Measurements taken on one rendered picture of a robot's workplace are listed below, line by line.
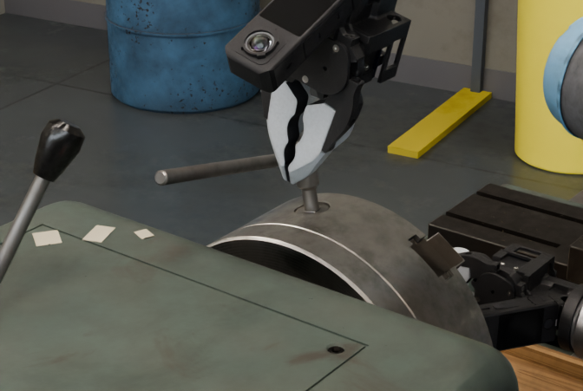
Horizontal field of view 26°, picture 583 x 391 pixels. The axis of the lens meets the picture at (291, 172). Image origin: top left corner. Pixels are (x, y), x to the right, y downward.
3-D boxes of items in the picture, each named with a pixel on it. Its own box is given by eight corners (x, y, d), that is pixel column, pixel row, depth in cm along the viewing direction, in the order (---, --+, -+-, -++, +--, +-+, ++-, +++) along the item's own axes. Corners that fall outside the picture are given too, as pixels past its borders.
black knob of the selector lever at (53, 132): (57, 192, 93) (53, 133, 92) (28, 182, 95) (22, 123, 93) (96, 175, 96) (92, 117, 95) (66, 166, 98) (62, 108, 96)
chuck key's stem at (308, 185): (311, 232, 122) (292, 119, 119) (331, 232, 121) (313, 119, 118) (301, 241, 120) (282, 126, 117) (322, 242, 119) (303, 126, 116)
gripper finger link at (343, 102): (349, 156, 101) (375, 60, 96) (337, 162, 100) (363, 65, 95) (303, 130, 103) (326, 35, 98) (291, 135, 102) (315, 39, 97)
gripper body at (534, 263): (501, 299, 143) (601, 332, 136) (463, 329, 137) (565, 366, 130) (507, 237, 140) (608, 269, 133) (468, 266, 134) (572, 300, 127)
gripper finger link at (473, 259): (443, 278, 140) (514, 302, 135) (435, 284, 138) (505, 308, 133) (446, 240, 138) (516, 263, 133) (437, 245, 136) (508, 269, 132)
